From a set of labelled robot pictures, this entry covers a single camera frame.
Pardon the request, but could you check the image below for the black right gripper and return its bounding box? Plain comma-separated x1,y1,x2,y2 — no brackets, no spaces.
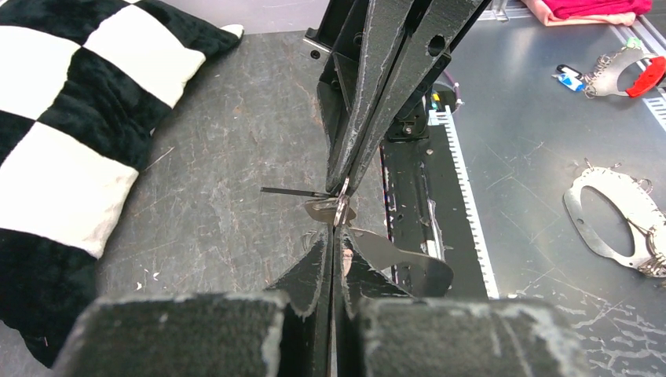
306,1,488,193

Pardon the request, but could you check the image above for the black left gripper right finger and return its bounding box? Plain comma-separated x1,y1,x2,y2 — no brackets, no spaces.
333,226,591,376

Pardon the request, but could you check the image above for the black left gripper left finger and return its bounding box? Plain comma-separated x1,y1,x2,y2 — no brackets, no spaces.
53,226,333,376

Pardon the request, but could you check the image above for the black key tag white label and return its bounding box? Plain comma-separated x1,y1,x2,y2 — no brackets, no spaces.
260,187,334,199

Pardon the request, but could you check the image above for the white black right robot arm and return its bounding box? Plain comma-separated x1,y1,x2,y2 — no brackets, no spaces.
306,1,488,195

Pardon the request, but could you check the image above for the pink red cloth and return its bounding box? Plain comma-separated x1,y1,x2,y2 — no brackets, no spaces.
522,0,653,27

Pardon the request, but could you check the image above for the blue key tag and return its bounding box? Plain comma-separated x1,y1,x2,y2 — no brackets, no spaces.
552,64,587,92

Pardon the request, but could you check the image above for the spare plate with red tag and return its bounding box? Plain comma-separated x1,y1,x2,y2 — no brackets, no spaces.
582,37,665,98

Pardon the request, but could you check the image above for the black and white checkered pillow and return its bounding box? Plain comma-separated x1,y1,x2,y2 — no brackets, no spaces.
1,1,244,368

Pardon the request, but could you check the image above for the white toothed cable duct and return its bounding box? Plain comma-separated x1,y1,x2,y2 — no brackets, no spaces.
429,105,500,299

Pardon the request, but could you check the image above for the black mounting base rail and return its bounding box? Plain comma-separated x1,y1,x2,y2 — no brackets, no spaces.
379,126,488,299

